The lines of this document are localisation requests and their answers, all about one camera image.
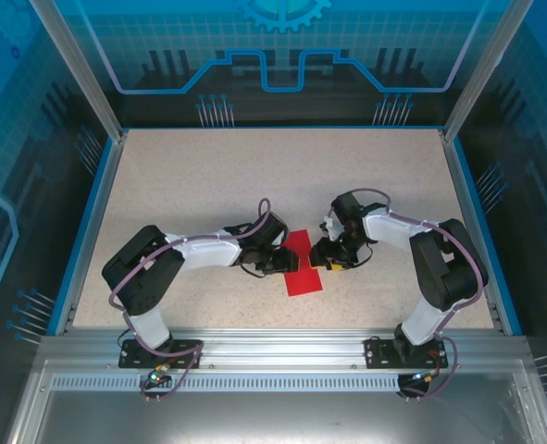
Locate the red square paper sheet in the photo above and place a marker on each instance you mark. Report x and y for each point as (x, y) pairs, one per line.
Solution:
(305, 284)

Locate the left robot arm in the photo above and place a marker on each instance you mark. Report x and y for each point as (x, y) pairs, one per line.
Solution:
(139, 277)

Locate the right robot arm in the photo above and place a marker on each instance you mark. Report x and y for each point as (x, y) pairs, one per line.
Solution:
(444, 273)

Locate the grey metal sheet panel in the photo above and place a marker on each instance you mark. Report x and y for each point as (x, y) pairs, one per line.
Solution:
(273, 416)

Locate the aluminium mounting rail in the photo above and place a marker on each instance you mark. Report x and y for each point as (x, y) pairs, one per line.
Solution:
(282, 347)

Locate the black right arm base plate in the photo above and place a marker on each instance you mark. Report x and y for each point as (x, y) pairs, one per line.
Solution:
(381, 353)

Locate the aluminium side rail blue trim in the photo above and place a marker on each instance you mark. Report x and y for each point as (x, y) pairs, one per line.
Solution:
(95, 231)
(473, 231)

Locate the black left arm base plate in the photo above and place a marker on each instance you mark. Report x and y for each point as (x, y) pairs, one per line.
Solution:
(136, 357)

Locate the aluminium frame post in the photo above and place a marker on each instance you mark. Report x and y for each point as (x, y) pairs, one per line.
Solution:
(480, 78)
(87, 78)

